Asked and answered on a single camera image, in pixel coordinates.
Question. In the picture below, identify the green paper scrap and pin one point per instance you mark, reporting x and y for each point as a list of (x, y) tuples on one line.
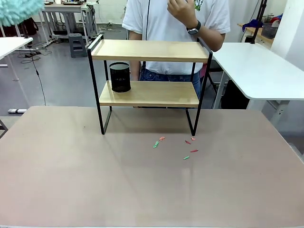
[(155, 144), (186, 157)]

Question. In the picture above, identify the pink paper scrap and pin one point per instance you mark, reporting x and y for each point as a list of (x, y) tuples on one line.
[(193, 138)]

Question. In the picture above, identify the grey storage bin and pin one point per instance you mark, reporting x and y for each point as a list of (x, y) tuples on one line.
[(269, 29)]

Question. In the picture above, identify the person left hand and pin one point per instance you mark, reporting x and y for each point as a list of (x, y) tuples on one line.
[(181, 10)]

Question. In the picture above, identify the two-tier wooden metal shelf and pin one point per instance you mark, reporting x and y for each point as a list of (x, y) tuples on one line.
[(147, 95)]

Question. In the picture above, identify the person right forearm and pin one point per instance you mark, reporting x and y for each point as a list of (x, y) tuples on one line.
[(135, 52)]

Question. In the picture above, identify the grey plastic step stool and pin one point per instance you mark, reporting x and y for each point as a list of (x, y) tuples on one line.
[(78, 45)]

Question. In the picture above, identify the black stand pole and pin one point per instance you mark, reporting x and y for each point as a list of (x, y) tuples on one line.
[(26, 33)]

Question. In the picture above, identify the black tripod pole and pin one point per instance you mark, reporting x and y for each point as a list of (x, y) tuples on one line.
[(259, 21)]

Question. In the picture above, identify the black backpack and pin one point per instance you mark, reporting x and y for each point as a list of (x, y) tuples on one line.
[(32, 27)]

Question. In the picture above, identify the blue cloth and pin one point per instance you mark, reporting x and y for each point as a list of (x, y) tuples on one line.
[(251, 23)]

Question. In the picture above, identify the large white side table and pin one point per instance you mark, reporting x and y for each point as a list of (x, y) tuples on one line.
[(256, 69)]

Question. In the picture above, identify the teal chenille duster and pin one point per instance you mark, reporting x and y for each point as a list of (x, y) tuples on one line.
[(16, 10)]

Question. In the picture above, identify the black mesh pen holder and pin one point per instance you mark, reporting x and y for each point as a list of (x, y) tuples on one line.
[(120, 77)]

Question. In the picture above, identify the white power strip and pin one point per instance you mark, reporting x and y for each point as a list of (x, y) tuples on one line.
[(17, 110)]

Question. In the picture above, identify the wooden background bench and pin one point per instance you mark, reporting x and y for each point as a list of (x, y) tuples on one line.
[(257, 33)]

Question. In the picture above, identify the small white side table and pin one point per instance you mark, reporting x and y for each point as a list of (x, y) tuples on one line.
[(12, 45)]

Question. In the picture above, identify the white background desk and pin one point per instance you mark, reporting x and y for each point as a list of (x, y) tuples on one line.
[(64, 9)]

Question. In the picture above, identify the person in white T-shirt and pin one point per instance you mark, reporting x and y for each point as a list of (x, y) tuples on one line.
[(164, 23)]

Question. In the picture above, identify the black box under table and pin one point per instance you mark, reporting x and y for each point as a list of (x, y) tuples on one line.
[(234, 95)]

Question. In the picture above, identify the black wrist watch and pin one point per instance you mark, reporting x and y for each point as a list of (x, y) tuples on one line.
[(194, 29)]

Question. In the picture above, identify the red paper scrap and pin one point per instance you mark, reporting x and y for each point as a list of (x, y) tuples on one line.
[(188, 142), (162, 138), (194, 150)]

